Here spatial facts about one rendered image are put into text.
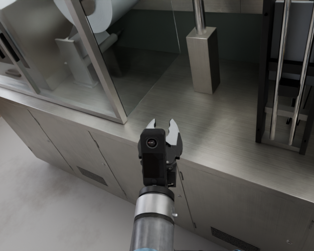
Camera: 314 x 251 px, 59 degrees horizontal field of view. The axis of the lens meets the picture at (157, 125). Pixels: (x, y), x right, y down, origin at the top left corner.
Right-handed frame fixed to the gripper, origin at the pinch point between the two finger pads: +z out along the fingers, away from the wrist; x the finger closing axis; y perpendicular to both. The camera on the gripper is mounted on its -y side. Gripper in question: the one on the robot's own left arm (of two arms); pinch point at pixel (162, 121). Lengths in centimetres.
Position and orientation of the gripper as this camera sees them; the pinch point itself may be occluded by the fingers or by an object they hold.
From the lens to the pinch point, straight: 66.3
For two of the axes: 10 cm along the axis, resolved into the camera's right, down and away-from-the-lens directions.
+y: 0.8, 7.0, 7.1
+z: 0.8, -7.2, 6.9
